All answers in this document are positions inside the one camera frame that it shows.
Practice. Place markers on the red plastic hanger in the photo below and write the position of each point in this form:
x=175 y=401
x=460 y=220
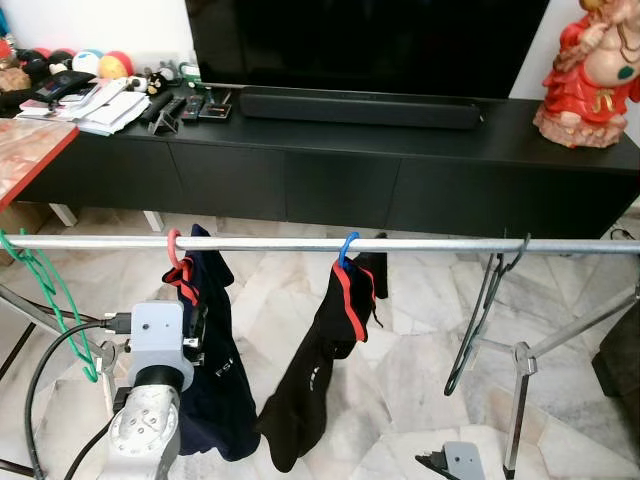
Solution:
x=172 y=255

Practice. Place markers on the dark navy shirt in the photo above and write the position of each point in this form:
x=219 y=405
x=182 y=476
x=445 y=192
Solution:
x=215 y=400

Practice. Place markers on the blue plastic hanger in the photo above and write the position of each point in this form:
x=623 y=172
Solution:
x=343 y=255

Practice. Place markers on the silver metal clothes rack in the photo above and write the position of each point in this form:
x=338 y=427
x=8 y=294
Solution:
x=300 y=244

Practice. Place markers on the black shirt with red collar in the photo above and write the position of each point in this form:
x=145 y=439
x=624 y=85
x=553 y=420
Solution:
x=310 y=400

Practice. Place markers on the black remote control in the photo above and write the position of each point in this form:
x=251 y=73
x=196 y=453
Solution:
x=162 y=108

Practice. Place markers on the white paper stack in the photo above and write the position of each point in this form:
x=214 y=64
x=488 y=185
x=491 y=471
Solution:
x=110 y=110

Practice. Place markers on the black television console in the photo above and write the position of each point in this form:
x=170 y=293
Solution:
x=400 y=190

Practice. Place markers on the marble table with red edge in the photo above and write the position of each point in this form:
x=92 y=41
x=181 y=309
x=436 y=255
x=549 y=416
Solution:
x=25 y=150

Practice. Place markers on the yellow red round plush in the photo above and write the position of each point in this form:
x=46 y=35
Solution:
x=116 y=66

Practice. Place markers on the black soundbar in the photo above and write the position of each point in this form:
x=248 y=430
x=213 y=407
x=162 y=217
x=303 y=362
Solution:
x=360 y=108

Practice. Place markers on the black wallet pouch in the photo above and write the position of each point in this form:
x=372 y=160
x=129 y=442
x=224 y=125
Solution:
x=62 y=86

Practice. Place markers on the white blue round plush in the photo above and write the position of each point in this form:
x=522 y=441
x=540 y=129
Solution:
x=87 y=62

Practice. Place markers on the red laughing figurine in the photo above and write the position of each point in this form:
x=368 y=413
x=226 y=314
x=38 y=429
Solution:
x=590 y=80

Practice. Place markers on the black flat television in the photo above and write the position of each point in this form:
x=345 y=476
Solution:
x=370 y=40

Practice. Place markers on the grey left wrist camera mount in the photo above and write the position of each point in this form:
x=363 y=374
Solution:
x=158 y=340

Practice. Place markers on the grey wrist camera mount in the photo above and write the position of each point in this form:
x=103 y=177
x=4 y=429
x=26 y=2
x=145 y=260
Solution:
x=465 y=462
x=158 y=340

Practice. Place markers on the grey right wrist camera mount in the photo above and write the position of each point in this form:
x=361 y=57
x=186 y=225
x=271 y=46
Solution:
x=465 y=462

